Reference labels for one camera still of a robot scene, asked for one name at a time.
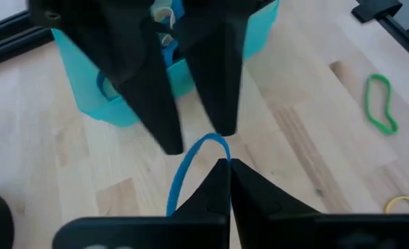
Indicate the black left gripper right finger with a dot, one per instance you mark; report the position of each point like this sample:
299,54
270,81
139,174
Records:
249,197

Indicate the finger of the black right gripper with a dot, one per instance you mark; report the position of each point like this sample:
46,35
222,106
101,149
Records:
218,86
145,97

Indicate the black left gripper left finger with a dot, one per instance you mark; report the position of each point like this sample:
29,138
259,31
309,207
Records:
215,200

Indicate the small blue rubber band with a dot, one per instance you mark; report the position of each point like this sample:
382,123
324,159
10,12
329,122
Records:
180,173

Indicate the thin tan rubber band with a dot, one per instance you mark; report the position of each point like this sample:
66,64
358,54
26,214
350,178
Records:
172,19

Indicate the green rubber band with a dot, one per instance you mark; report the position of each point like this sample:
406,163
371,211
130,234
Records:
367,103

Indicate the yellow rubber band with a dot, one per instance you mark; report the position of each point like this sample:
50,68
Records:
403,198

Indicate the teal plastic bin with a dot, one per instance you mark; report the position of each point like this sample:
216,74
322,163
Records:
87,97

